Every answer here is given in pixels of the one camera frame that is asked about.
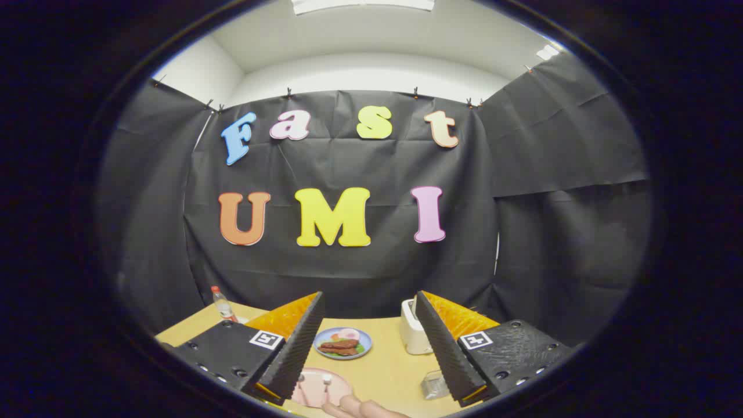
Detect clear water bottle red cap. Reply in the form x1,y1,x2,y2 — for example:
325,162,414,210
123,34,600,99
211,286,239,323

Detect pink plate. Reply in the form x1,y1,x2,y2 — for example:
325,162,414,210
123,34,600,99
290,367,353,408

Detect white toaster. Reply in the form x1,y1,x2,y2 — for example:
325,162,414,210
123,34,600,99
399,299,433,355

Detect blue plate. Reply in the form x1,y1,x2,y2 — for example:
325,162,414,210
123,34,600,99
313,327,373,361

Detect clear drain basket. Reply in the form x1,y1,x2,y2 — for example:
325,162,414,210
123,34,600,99
421,370,450,400

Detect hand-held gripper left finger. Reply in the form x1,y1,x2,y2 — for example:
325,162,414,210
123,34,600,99
168,291,326,406

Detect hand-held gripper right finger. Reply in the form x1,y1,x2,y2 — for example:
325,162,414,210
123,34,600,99
414,290,575,407

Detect ceiling light panel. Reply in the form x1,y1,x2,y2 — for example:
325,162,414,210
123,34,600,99
290,0,436,15

